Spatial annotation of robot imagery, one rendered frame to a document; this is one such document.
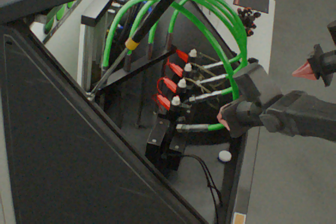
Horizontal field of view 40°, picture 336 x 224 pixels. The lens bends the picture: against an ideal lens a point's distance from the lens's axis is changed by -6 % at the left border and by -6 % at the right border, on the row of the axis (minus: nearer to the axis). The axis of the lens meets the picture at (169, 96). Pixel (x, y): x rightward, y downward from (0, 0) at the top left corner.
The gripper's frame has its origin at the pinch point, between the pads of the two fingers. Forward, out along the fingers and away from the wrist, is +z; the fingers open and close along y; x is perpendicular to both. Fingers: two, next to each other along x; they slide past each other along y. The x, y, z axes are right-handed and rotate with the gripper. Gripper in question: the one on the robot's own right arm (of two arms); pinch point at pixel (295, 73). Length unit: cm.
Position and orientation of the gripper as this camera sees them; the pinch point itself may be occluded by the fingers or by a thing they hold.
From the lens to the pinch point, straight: 134.1
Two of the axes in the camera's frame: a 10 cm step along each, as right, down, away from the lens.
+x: -4.6, 5.1, -7.3
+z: -7.4, 2.5, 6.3
